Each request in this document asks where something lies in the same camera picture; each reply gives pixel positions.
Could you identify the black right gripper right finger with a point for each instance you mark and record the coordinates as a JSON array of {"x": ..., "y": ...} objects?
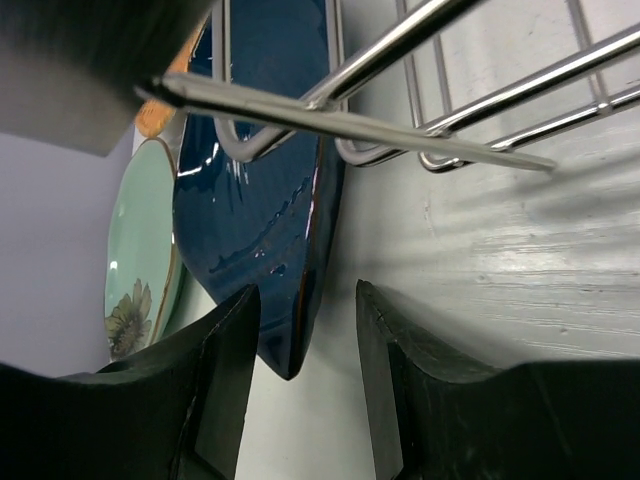
[{"x": 435, "y": 412}]

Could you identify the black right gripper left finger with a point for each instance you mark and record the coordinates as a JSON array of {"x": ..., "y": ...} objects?
[{"x": 174, "y": 410}]

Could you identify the mint green flower plate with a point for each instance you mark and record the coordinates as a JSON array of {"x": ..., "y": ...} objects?
[{"x": 144, "y": 269}]

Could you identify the dark blue glazed plate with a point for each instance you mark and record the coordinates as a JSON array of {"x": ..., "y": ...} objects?
[{"x": 270, "y": 222}]

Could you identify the orange woven round plate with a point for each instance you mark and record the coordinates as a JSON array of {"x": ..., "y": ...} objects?
[{"x": 154, "y": 116}]

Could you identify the metal wire dish rack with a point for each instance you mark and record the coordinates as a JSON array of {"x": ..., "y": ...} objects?
[{"x": 458, "y": 82}]

